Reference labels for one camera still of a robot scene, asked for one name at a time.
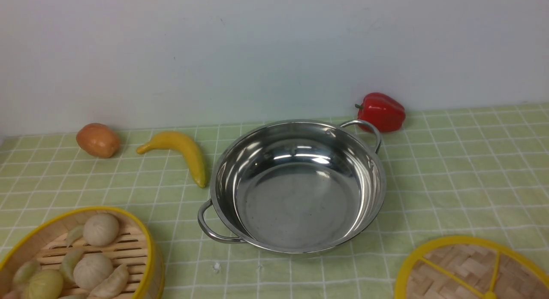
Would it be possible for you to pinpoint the yellow-rimmed woven bamboo lid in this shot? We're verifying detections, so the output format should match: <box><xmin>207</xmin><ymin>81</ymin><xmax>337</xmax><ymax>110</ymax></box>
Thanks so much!
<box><xmin>394</xmin><ymin>236</ymin><xmax>549</xmax><ymax>299</ymax></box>

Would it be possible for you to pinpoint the red bell pepper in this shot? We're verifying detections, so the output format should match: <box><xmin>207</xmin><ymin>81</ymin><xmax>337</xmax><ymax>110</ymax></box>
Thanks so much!
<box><xmin>355</xmin><ymin>92</ymin><xmax>406</xmax><ymax>133</ymax></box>

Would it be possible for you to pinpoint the pale green dumpling top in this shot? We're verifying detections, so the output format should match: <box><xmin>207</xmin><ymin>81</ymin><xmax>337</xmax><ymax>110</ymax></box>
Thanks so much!
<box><xmin>65</xmin><ymin>224</ymin><xmax>84</xmax><ymax>248</ymax></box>

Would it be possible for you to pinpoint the pale green dumpling middle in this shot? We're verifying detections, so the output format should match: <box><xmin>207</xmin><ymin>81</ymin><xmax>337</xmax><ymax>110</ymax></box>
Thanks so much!
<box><xmin>58</xmin><ymin>248</ymin><xmax>84</xmax><ymax>284</ymax></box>

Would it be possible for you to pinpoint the pale green dumpling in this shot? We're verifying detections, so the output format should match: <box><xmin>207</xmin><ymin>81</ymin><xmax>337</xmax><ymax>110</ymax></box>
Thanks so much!
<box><xmin>58</xmin><ymin>248</ymin><xmax>84</xmax><ymax>284</ymax></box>
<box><xmin>65</xmin><ymin>224</ymin><xmax>84</xmax><ymax>248</ymax></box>
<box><xmin>12</xmin><ymin>260</ymin><xmax>41</xmax><ymax>293</ymax></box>

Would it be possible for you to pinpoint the white round bun lower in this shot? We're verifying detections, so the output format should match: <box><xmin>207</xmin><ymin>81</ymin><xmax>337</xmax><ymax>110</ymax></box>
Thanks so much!
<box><xmin>73</xmin><ymin>253</ymin><xmax>114</xmax><ymax>291</ymax></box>

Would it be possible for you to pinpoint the yellow-rimmed bamboo steamer basket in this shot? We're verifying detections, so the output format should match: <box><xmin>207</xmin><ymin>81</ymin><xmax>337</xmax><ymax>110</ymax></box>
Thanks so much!
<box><xmin>0</xmin><ymin>206</ymin><xmax>165</xmax><ymax>299</ymax></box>

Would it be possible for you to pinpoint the white round bun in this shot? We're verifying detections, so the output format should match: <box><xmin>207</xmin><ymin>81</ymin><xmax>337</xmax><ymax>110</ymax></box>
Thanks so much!
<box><xmin>73</xmin><ymin>253</ymin><xmax>114</xmax><ymax>291</ymax></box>
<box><xmin>83</xmin><ymin>213</ymin><xmax>120</xmax><ymax>247</ymax></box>

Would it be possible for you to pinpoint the orange-brown round fruit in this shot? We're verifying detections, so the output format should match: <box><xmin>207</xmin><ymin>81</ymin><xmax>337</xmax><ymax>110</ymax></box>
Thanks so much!
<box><xmin>75</xmin><ymin>123</ymin><xmax>121</xmax><ymax>159</ymax></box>

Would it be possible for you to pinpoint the white round bun upper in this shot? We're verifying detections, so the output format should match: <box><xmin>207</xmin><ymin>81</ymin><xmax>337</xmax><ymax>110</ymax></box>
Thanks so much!
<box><xmin>83</xmin><ymin>213</ymin><xmax>120</xmax><ymax>247</ymax></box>

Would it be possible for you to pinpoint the green checkered tablecloth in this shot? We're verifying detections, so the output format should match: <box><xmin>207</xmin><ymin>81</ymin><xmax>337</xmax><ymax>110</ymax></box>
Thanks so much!
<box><xmin>0</xmin><ymin>104</ymin><xmax>549</xmax><ymax>299</ymax></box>

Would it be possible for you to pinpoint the pale yellow-green bun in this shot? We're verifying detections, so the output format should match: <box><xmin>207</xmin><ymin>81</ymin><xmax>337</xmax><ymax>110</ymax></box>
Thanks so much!
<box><xmin>22</xmin><ymin>269</ymin><xmax>63</xmax><ymax>299</ymax></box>

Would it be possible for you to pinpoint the yellow banana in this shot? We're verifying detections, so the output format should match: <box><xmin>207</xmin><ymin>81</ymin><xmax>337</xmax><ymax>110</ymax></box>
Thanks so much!
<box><xmin>136</xmin><ymin>131</ymin><xmax>208</xmax><ymax>188</ymax></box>

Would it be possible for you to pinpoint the stainless steel two-handled pot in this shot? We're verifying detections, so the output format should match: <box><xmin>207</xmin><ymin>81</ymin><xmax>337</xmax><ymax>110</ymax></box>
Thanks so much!
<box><xmin>197</xmin><ymin>119</ymin><xmax>386</xmax><ymax>254</ymax></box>

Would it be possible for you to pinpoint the beige dumpling right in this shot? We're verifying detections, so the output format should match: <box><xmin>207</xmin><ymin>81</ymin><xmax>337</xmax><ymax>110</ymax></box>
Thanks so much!
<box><xmin>90</xmin><ymin>263</ymin><xmax>130</xmax><ymax>299</ymax></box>

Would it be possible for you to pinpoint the pale green dumpling left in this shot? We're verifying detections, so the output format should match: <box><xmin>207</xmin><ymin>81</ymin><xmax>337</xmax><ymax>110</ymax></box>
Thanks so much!
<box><xmin>12</xmin><ymin>260</ymin><xmax>41</xmax><ymax>293</ymax></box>

